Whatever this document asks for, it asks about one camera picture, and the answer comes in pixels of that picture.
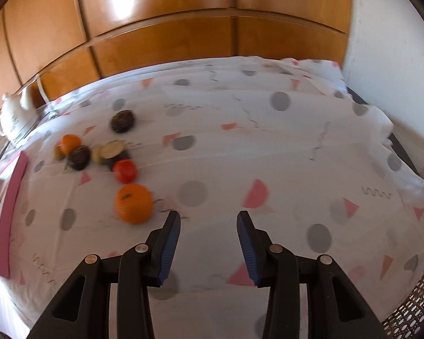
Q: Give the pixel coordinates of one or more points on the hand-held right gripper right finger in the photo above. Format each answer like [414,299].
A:
[247,247]

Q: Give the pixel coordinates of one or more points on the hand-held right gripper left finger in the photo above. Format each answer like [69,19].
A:
[169,243]

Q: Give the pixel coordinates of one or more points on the large orange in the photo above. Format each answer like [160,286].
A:
[134,204]

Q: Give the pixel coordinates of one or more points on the red tomato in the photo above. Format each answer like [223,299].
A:
[125,171]

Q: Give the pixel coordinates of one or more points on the white patterned tablecloth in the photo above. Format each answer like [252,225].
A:
[233,148]

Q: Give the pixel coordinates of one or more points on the cut wooden log piece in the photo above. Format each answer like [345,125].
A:
[111,150]

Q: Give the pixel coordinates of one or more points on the dark-skinned halved fruit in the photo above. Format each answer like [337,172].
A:
[79,158]
[123,121]

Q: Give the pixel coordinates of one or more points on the small tangerine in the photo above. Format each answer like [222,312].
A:
[70,143]

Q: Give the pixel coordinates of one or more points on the small green fruit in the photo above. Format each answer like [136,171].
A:
[58,152]

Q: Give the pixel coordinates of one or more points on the woven rattan chair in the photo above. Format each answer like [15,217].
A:
[413,310]

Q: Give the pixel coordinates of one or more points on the wooden wardrobe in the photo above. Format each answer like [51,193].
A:
[162,42]

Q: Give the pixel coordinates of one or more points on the white teapot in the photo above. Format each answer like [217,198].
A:
[14,113]

